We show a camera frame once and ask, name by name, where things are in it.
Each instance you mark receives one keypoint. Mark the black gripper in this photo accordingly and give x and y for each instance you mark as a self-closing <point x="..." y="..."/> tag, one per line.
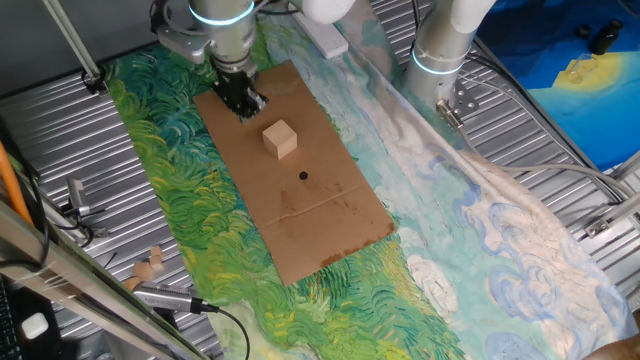
<point x="235" y="85"/>

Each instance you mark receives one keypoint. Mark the large pale wooden cube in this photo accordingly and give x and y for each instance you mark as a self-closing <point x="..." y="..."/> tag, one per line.
<point x="279" y="140"/>

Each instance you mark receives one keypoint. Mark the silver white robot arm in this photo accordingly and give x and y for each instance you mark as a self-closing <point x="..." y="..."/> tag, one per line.
<point x="440" y="45"/>

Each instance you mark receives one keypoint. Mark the white power strip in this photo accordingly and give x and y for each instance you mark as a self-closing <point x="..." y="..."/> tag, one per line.
<point x="322" y="35"/>

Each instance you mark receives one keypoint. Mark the green white painted cloth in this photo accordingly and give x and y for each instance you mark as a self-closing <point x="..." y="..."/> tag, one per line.
<point x="200" y="200"/>

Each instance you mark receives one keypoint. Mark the brown cardboard sheet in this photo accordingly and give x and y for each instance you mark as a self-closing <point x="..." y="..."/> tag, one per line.
<point x="300" y="210"/>

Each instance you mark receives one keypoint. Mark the small wooden cube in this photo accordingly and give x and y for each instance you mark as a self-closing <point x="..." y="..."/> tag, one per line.
<point x="143" y="271"/>
<point x="132" y="284"/>
<point x="155" y="251"/>
<point x="157" y="263"/>

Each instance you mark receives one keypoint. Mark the orange tube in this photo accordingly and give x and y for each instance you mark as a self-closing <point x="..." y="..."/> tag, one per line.
<point x="12" y="185"/>

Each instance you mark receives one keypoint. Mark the small white case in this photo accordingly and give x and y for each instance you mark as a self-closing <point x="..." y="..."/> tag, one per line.
<point x="35" y="326"/>

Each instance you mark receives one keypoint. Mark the blue yellow painted cloth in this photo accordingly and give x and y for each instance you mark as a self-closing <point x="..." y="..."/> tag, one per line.
<point x="575" y="125"/>

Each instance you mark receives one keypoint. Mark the black keyboard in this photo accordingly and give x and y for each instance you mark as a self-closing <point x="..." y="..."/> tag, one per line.
<point x="7" y="325"/>

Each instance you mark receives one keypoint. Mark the clear glass beaker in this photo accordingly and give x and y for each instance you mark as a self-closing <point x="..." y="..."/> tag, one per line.
<point x="582" y="69"/>

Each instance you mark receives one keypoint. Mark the small black cap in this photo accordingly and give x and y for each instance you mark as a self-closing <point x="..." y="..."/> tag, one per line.
<point x="583" y="31"/>

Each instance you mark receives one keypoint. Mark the black bottle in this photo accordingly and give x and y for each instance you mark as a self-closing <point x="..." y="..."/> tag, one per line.
<point x="605" y="37"/>

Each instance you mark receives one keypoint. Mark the brown rounded object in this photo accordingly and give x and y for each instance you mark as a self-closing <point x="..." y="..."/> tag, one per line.
<point x="620" y="350"/>

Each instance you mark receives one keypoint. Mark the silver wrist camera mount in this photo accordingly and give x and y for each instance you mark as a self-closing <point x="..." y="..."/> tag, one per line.
<point x="182" y="45"/>

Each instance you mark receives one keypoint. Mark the aluminium frame post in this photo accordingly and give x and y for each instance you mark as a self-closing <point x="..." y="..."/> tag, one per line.
<point x="75" y="45"/>

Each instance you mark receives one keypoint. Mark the small silver camera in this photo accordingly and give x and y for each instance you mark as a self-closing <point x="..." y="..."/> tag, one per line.
<point x="78" y="197"/>

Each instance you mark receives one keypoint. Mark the black camera stand bracket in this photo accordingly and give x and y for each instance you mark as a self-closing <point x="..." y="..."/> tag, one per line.
<point x="97" y="232"/>

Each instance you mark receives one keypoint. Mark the long silver camera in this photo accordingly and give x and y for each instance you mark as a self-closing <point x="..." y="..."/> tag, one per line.
<point x="165" y="297"/>

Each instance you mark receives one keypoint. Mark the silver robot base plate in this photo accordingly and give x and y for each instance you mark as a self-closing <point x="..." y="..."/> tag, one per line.
<point x="465" y="100"/>

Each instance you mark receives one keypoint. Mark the aluminium frame beam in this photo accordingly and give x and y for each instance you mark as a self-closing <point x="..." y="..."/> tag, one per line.
<point x="75" y="280"/>

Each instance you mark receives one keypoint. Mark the aluminium corner bracket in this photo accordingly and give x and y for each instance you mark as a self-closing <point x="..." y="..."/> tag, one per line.
<point x="600" y="225"/>

